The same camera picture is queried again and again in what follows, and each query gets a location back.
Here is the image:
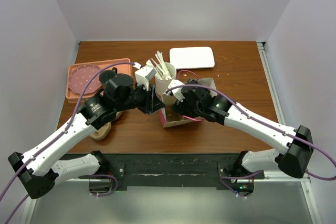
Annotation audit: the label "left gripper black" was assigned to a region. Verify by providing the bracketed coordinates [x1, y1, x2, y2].
[115, 80, 166, 114]

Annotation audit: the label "pink paper gift bag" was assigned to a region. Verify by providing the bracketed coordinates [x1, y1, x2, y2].
[159, 78, 216, 128]

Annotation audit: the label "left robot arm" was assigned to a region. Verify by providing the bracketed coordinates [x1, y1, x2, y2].
[8, 70, 165, 199]

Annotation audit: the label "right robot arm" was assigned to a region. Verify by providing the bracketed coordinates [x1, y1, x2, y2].
[165, 79, 313, 178]

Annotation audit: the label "white cylindrical holder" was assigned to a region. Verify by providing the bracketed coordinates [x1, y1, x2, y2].
[155, 62, 176, 98]

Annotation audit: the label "white paper stir sticks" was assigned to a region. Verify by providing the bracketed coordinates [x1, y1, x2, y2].
[146, 51, 172, 80]

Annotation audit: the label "white rectangular plate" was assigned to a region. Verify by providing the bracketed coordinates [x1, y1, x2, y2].
[169, 47, 215, 70]

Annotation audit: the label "dark green mug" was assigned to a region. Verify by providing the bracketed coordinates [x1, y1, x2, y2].
[99, 67, 118, 88]

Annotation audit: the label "cardboard cup carrier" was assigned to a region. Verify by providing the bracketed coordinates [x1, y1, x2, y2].
[89, 112, 122, 141]

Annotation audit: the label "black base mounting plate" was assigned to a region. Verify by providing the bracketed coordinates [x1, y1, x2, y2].
[62, 152, 266, 192]

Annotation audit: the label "pink dotted plate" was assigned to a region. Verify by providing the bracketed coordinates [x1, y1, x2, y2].
[67, 63, 102, 95]

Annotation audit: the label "pink plastic tray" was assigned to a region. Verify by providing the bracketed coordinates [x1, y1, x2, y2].
[66, 58, 132, 103]

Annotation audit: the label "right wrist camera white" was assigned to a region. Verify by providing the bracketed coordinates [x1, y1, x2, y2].
[164, 79, 184, 102]

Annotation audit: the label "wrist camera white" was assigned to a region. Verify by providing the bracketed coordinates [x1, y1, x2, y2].
[134, 65, 156, 91]
[164, 79, 184, 102]

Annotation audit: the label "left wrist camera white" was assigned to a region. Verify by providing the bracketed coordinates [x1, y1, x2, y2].
[134, 65, 156, 91]

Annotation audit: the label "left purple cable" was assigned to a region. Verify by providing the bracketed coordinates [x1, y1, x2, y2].
[0, 62, 137, 224]

